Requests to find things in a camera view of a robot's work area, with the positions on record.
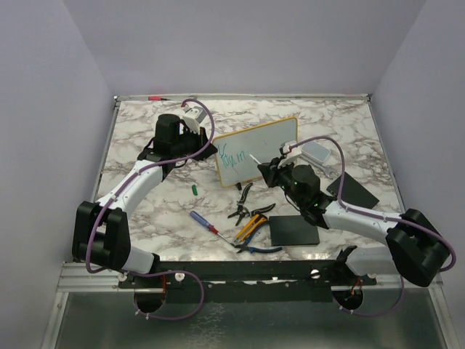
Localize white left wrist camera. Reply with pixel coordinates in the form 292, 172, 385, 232
182, 106, 206, 134

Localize white square box device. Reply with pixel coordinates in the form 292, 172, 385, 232
300, 141, 331, 167

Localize black rectangular pad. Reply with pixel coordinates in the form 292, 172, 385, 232
269, 215, 320, 246

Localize blue red screwdriver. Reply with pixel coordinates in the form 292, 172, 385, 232
190, 211, 233, 245

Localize yellow framed whiteboard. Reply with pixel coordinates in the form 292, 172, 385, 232
213, 117, 298, 188

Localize red marker at rail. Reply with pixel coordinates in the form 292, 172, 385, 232
147, 96, 169, 101

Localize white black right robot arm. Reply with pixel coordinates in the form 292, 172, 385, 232
257, 158, 455, 287

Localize black cutting pliers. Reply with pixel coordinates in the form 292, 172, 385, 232
227, 204, 275, 226

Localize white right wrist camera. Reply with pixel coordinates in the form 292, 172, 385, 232
278, 140, 302, 169

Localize silver open-end wrench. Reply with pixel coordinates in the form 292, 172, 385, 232
316, 164, 338, 179

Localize yellow black utility knife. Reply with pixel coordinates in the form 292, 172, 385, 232
235, 214, 268, 242

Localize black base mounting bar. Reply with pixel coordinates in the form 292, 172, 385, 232
118, 260, 376, 304

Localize green whiteboard marker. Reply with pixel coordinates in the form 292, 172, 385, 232
249, 154, 261, 165

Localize blue handled pliers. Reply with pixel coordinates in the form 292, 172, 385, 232
234, 222, 283, 254

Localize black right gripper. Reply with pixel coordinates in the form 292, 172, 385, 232
259, 156, 304, 207

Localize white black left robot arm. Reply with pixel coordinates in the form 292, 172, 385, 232
72, 108, 217, 287

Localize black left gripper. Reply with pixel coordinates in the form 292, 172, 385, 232
172, 124, 218, 161

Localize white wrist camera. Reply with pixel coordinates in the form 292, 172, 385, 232
278, 140, 302, 169
182, 106, 206, 134

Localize black square pad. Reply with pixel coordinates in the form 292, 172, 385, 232
342, 173, 379, 209

